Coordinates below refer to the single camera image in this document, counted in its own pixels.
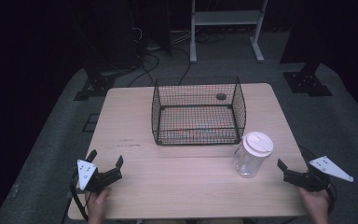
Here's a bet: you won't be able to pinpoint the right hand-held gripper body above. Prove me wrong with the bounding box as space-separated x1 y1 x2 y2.
282 155 354 192

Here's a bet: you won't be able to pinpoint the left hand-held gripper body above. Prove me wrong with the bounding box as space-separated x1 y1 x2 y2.
76 159 124 193

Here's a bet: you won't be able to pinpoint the person's right hand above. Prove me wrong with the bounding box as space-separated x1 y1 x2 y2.
297 186 331 224

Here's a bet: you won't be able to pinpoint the person's left hand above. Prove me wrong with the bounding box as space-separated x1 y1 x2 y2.
84 186 112 224

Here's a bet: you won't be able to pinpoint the clear jar with white lid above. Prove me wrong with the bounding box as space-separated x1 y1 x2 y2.
233 131 275 179

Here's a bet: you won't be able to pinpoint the black stand base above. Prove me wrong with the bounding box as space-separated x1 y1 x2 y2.
73 72 119 102
282 62 334 97

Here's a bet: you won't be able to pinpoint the black wire mesh basket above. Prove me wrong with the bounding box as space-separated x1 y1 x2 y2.
150 76 248 147

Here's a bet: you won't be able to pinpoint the black floor cables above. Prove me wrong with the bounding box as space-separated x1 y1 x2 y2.
126 27 227 89

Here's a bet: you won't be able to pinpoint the white metal stand frame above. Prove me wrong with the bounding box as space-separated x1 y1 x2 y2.
189 0 269 64

